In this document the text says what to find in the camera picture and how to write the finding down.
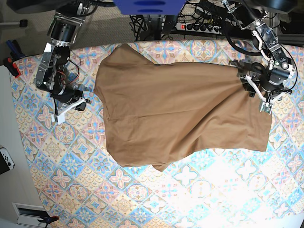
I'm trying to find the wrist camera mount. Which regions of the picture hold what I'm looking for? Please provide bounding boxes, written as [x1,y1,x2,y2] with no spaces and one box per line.
[238,74,292,115]
[51,98,86,125]

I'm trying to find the white power strip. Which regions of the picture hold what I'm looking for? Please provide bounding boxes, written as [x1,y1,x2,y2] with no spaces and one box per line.
[175,22,222,35]

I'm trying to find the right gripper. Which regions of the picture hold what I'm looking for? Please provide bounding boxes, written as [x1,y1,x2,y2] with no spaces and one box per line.
[75,90,91,111]

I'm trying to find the white vent box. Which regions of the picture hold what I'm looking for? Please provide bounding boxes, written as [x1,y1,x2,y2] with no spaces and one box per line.
[12,202,47,228]

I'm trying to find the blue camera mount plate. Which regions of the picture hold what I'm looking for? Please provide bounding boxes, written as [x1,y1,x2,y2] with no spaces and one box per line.
[113,0,186,15]

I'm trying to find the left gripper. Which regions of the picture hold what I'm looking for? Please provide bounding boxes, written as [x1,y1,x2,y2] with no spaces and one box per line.
[241,79,256,98]

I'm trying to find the patterned tile tablecloth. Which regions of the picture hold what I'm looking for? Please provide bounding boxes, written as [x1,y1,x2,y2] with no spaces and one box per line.
[10,46,304,228]

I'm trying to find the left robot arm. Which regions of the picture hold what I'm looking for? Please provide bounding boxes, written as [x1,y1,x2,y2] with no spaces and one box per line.
[221,0,298,98]

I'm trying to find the black caster wheel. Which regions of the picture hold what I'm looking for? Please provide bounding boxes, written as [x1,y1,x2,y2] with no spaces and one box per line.
[19,19,28,28]

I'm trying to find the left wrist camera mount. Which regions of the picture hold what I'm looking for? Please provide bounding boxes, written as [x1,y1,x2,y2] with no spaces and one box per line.
[238,74,292,115]

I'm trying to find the black clamp bottom left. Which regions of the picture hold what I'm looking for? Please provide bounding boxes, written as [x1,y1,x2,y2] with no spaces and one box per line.
[38,214,59,228]

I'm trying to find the brown t-shirt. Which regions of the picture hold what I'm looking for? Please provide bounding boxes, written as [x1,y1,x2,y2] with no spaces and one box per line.
[94,44,272,171]

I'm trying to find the white game controller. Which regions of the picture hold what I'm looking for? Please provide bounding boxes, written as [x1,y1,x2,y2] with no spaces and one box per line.
[0,147,15,174]

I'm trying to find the red black clamp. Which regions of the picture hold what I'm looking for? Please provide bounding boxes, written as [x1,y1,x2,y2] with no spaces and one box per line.
[3,57,21,78]

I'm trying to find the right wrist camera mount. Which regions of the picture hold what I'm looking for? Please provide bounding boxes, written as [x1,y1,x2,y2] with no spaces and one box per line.
[51,98,86,125]

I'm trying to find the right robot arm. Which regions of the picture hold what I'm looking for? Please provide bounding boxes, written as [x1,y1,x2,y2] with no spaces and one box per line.
[34,0,98,111]

